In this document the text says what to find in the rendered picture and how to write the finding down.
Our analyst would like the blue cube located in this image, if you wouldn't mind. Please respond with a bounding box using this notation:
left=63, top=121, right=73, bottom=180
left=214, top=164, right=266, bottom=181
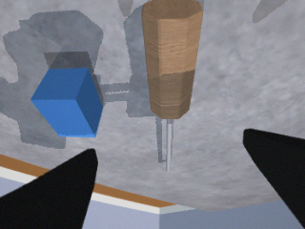
left=30, top=68, right=103, bottom=137

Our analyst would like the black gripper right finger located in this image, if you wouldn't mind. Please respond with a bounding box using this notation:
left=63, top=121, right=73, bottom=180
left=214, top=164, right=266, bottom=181
left=242, top=129, right=305, bottom=229

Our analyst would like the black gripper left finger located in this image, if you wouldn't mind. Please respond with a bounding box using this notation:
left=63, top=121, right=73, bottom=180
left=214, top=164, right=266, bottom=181
left=0, top=148, right=98, bottom=229

